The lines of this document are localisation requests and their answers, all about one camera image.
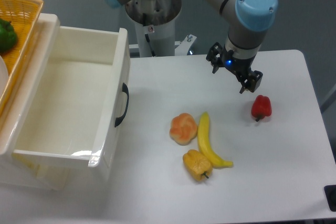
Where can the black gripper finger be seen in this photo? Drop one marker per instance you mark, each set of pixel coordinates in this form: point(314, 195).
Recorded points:
point(214, 56)
point(251, 81)

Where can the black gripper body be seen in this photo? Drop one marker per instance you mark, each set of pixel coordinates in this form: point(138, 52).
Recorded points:
point(238, 61)

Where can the round orange bread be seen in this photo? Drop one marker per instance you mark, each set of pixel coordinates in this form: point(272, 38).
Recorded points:
point(183, 129)

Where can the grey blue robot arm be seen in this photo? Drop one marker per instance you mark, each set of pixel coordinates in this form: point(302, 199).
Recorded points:
point(249, 21)

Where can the red bell pepper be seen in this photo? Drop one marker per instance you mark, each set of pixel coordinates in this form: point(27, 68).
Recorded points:
point(261, 108)

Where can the yellow banana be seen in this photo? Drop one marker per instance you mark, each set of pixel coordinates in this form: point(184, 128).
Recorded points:
point(204, 144)

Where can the yellow bell pepper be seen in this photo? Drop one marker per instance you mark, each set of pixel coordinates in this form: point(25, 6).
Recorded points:
point(198, 166)

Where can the black object at table edge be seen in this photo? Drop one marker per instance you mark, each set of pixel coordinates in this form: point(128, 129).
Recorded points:
point(330, 193)

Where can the white open drawer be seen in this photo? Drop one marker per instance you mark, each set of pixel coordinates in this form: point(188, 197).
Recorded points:
point(70, 123)

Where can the yellow woven basket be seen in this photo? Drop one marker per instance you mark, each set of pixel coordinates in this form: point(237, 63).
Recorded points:
point(23, 16)

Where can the green bell pepper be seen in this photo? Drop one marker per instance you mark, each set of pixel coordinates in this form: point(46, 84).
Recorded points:
point(8, 36)

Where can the white plate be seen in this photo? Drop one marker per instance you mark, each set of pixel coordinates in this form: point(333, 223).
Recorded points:
point(3, 76)

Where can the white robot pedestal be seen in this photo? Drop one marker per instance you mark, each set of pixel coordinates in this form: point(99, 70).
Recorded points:
point(154, 22)

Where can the black drawer handle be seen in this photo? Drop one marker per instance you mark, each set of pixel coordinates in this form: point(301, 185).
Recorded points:
point(125, 104)

